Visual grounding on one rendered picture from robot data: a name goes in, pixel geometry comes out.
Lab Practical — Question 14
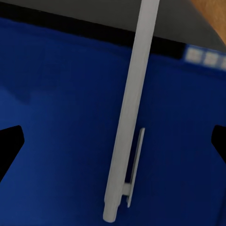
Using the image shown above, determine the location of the swivel chair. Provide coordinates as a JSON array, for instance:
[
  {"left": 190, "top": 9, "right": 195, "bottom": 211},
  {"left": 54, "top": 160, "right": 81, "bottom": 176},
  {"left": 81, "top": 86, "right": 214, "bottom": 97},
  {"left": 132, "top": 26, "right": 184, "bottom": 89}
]
[{"left": 0, "top": 0, "right": 226, "bottom": 52}]

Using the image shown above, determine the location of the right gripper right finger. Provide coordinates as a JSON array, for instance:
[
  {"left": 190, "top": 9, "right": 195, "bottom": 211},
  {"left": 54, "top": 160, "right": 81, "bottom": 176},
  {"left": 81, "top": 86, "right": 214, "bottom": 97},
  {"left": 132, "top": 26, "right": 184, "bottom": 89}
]
[{"left": 211, "top": 125, "right": 226, "bottom": 163}]

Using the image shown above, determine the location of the folder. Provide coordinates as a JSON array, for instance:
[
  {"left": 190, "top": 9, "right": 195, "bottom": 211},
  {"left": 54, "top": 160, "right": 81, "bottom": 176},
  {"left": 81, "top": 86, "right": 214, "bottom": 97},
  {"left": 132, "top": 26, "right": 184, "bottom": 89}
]
[{"left": 0, "top": 1, "right": 226, "bottom": 226}]

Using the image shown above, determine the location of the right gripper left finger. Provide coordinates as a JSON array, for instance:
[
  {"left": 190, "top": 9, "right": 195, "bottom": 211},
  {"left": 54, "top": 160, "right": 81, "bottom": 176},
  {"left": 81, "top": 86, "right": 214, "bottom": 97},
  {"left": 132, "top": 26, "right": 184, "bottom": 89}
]
[{"left": 0, "top": 125, "right": 24, "bottom": 181}]

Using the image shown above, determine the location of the pen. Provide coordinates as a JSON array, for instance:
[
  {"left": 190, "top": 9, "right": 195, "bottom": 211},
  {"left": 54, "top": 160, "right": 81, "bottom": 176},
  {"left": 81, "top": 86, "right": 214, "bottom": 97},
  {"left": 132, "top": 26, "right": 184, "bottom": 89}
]
[{"left": 103, "top": 0, "right": 160, "bottom": 223}]

